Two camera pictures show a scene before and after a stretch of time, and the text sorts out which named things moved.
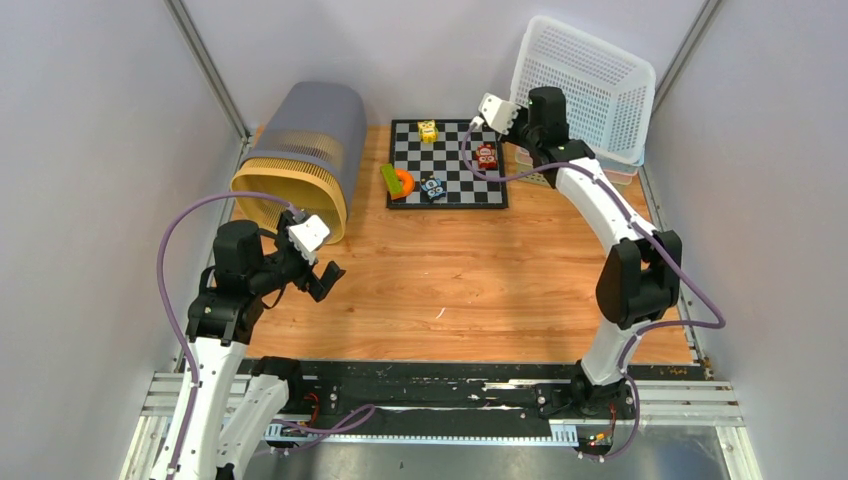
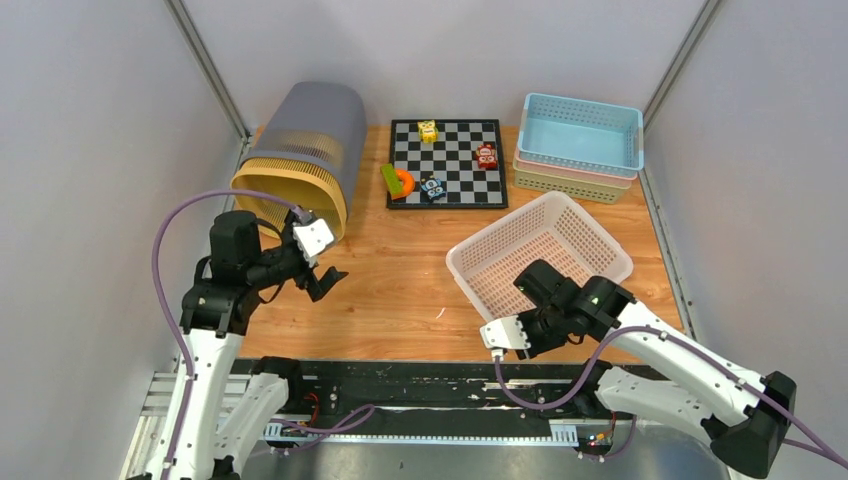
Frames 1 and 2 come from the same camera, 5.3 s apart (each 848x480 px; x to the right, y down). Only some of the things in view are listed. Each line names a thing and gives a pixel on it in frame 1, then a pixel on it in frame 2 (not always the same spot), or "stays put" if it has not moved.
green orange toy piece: (406, 181) stays put
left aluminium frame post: (212, 74) stays put
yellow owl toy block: (428, 131) stays put
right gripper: (522, 114) to (536, 345)
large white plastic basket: (609, 97) to (549, 227)
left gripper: (318, 287) stays put
